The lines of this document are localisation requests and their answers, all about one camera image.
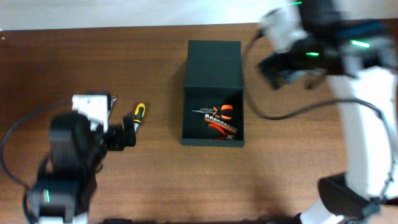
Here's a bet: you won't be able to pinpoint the orange black needle nose pliers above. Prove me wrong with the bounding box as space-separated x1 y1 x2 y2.
192 105 233 120

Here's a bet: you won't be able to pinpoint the orange socket bit rail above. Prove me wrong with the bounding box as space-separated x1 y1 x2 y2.
204 114 238 133

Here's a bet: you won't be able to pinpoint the red handled small pliers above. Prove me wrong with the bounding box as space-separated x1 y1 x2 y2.
208 123 235 140

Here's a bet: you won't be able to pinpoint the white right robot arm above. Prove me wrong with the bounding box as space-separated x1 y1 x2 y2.
259 1 397 224

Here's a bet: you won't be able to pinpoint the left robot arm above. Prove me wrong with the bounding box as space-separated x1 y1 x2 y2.
26 113 136 223

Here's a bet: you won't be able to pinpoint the yellow black stubby screwdriver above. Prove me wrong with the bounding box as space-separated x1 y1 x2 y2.
133 103 146 132

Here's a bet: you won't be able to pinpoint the black open box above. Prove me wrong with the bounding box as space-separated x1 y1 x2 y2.
182 40 245 147

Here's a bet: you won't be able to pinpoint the silver double ring wrench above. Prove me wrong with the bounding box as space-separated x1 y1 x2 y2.
110 95 117 104

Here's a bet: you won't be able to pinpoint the black right camera cable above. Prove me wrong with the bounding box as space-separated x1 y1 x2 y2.
242 27 398 200

